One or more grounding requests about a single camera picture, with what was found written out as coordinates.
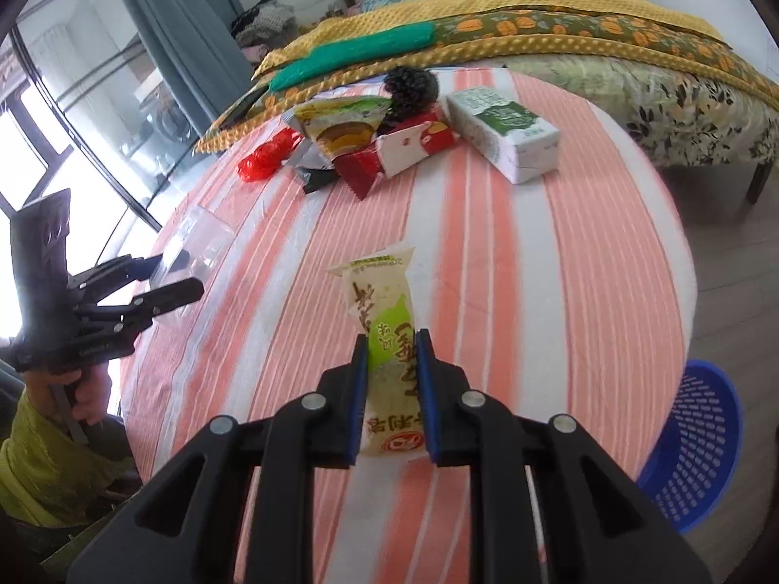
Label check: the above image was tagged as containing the bed with floral sheet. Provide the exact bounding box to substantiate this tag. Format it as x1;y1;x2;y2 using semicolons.
499;54;778;204

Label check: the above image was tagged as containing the red crinkled plastic wrapper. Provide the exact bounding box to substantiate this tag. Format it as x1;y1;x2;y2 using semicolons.
236;127;304;182

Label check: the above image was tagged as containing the yellow floral quilt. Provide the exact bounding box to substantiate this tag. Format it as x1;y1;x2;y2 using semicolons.
195;0;778;153

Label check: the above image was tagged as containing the yellow-green sleeve forearm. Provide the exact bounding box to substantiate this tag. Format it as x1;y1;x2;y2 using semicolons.
1;394;133;529

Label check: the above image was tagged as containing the black spiky massage ball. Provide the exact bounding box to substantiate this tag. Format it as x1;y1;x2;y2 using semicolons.
379;66;440;133

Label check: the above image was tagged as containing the person's left hand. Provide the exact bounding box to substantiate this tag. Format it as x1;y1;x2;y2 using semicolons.
24;363;112;426

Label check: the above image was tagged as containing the white green tissue pack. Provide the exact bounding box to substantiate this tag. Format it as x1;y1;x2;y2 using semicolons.
446;86;560;184

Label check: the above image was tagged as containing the pink white striped sheet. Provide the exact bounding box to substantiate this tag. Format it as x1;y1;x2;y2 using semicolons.
119;66;699;584

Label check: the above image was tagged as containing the clothes pile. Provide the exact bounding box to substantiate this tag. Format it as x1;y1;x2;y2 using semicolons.
230;0;298;66

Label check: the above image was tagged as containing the clear plastic container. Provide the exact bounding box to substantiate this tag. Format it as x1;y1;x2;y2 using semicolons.
148;203;238;330

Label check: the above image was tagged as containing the dark red snack wrapper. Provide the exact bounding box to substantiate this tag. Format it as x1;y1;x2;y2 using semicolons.
333;146;383;201

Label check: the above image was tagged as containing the blue grey curtain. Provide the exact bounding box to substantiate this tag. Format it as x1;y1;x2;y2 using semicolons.
121;0;252;134

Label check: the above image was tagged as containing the green long pillow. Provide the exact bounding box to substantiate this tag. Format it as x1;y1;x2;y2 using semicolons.
268;21;436;91

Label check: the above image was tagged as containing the dark green wrapper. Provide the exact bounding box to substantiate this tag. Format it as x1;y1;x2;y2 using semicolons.
295;166;339;195

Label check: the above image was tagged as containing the red white carton wrapper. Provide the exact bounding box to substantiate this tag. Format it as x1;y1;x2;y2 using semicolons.
375;103;458;178

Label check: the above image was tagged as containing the cream green snack wrapper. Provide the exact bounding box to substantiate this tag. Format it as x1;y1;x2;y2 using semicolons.
328;244;424;456

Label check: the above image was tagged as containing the blue plastic basket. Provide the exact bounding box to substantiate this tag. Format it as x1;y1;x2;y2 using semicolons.
638;360;745;534

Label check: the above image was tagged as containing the yellow green snack bag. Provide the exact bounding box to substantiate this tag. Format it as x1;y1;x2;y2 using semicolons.
282;95;391;170

